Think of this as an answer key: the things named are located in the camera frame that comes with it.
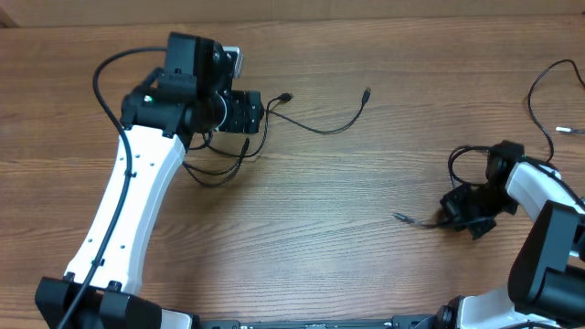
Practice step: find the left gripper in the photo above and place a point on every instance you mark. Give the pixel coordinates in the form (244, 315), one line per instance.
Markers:
(248, 111)

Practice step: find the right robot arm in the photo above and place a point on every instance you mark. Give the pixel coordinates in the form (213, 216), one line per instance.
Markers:
(542, 290)

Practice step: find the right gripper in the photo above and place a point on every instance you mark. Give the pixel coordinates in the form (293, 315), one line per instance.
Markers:
(455, 203)

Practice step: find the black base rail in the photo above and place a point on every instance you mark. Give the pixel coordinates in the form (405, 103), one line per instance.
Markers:
(315, 324)

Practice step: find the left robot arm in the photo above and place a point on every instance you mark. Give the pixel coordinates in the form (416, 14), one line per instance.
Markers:
(191, 94)

